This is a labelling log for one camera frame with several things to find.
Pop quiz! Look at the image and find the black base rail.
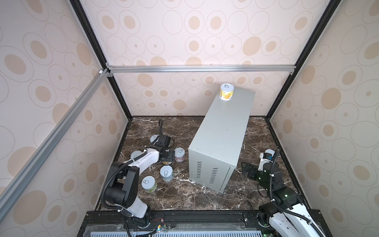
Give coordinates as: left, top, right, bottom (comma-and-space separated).
78, 203, 332, 237

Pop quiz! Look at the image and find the silver aluminium crossbar back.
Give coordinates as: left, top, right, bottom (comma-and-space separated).
109, 65, 296, 73

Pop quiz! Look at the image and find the pink label can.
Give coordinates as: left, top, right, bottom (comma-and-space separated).
174, 147, 185, 163

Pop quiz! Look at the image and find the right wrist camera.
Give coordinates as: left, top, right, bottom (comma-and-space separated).
258, 152, 273, 171

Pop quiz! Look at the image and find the light blue label can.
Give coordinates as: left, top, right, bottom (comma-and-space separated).
160, 166, 173, 182

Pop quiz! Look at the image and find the silver aluminium rail left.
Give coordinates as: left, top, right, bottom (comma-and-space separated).
1, 68, 110, 221

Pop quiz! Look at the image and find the teal label can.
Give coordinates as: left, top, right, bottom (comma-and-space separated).
265, 149, 275, 157

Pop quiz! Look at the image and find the black corner frame post left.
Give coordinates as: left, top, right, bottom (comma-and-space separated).
69, 0, 132, 120

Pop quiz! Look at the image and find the grey metal cabinet box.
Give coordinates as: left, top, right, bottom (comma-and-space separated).
188, 88, 255, 193

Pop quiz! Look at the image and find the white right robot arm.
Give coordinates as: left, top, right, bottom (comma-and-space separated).
241, 162, 326, 237

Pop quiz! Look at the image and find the yellow orange label can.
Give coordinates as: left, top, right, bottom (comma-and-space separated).
162, 161, 172, 166

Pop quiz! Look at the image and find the black corner frame post right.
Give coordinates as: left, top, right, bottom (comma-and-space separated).
265, 0, 342, 121

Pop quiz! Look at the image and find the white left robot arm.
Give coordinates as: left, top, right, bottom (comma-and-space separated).
100, 148, 175, 222

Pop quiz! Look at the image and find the brown label can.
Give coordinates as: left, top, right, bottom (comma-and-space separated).
150, 134, 159, 143

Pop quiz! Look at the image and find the black corner frame post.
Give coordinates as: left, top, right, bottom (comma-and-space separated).
265, 0, 342, 121
69, 0, 132, 120

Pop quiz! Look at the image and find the green label can left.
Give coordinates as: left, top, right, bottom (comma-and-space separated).
141, 176, 157, 193

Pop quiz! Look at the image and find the orange fruit label can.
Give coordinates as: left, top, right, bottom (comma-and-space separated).
130, 150, 143, 159

